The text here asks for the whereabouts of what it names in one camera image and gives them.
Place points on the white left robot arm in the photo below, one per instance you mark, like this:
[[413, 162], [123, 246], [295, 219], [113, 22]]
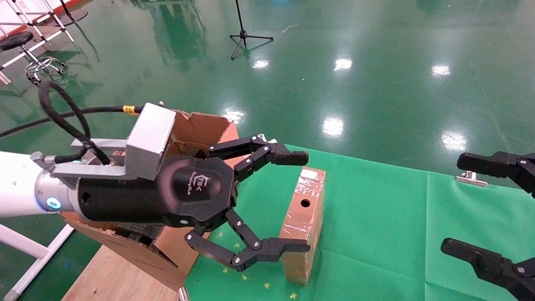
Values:
[[16, 184]]

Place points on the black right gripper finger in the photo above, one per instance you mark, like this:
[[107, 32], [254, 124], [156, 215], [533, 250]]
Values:
[[485, 163], [493, 265]]

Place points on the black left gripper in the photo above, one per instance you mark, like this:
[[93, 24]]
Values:
[[138, 200]]

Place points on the black round stand base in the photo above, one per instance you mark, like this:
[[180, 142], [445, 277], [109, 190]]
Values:
[[75, 16]]

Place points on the small taped cardboard box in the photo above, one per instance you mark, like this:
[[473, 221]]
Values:
[[301, 225]]

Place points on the large open cardboard carton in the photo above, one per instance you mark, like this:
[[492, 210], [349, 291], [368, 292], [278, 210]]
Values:
[[138, 255]]

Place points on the black tripod stand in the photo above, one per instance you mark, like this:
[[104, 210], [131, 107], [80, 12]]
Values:
[[243, 34]]

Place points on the white metal table frame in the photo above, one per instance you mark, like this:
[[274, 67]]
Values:
[[21, 243]]

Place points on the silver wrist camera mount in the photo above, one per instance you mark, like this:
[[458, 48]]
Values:
[[150, 138]]

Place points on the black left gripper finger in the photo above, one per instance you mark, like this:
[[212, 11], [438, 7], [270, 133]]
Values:
[[288, 158], [271, 250]]

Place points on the black wheeled stool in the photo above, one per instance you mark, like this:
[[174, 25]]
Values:
[[16, 40]]

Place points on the green table cloth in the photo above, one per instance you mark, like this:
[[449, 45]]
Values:
[[376, 230]]

